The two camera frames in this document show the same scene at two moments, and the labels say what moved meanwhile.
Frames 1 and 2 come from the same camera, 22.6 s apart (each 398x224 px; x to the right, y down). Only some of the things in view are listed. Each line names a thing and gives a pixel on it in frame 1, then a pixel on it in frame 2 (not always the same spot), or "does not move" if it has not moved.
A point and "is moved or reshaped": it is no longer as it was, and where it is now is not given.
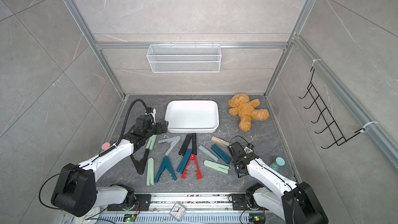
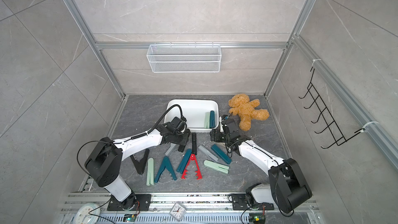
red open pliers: x=193 y=157 does not move
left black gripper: x=160 y=130 to x=186 y=136
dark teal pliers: x=223 y=155 to x=212 y=119
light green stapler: x=151 y=142 is moved or reshaped
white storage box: x=195 y=116 does not move
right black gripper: x=234 y=161 to x=216 y=135
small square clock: x=178 y=211 does not move
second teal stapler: x=166 y=163 does not move
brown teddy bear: x=246 y=109 does not move
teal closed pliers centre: x=184 y=161 does not move
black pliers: x=194 y=149 does not move
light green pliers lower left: x=150 y=178 does not move
